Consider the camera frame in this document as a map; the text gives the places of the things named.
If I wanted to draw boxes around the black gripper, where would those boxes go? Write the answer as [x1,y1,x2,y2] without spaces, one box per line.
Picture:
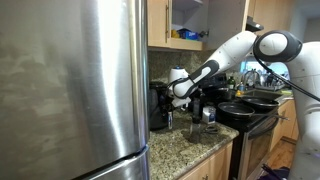
[159,89,175,116]

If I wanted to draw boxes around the air fryer drawer with handle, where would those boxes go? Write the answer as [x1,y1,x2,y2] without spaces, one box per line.
[148,108,174,131]

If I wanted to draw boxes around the small glass jar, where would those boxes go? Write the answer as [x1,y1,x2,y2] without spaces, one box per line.
[189,115,202,145]

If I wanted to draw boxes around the dark green oil bottle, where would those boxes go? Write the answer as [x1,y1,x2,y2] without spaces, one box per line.
[191,88,206,119]

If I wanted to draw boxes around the light wood upper cabinet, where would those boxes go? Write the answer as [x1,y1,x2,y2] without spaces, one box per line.
[169,0,208,52]

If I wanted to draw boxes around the green glass bottle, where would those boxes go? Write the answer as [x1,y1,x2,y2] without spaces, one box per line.
[227,75,236,91]

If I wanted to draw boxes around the light wood base cabinet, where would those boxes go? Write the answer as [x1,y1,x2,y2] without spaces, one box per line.
[178,141,234,180]

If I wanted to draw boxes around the black coffee maker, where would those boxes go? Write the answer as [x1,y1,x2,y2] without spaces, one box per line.
[148,80,170,131]

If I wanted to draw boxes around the white salt container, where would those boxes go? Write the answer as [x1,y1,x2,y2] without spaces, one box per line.
[202,105,217,126]

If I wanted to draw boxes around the dark cooking pot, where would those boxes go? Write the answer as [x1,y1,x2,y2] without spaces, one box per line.
[213,87,234,103]

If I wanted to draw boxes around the black frying pan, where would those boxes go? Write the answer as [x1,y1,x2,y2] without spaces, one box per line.
[240,95,298,112]
[217,101,290,122]

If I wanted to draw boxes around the blue zip bag box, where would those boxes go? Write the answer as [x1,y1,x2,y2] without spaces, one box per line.
[178,28,200,41]

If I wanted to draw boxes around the chrome sink faucet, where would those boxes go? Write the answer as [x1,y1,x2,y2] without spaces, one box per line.
[243,69,263,88]

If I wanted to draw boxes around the bright kitchen window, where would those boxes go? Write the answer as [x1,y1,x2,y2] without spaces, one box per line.
[240,60,289,76]

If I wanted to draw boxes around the black electric stove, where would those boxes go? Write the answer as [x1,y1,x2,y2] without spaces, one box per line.
[186,73,284,180]

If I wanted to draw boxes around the stainless steel sink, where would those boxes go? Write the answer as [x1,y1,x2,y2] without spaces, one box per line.
[244,88,284,100]

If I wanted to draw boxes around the stainless steel refrigerator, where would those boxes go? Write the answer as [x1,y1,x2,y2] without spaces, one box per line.
[0,0,150,180]

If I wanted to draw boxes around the dish rack with dishes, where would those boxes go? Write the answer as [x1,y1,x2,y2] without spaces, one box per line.
[254,73,288,92]

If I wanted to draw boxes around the wood base cabinets under sink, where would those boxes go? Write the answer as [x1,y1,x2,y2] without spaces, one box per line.
[269,98,300,151]

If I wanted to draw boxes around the dark purple floor clutter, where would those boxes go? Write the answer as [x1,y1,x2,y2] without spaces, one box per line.
[259,163,291,180]

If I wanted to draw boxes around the wood upper cabinets beside hood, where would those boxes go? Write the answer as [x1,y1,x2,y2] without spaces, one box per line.
[248,0,298,34]

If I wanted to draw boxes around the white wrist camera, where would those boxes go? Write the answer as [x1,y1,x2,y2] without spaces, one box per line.
[171,96,192,108]

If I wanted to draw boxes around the grey handled scissors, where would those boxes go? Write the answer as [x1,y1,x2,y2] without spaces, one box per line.
[203,126,219,135]

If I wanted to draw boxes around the wood cabinet door with handle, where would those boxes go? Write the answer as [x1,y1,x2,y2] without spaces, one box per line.
[203,0,250,52]
[146,0,173,49]

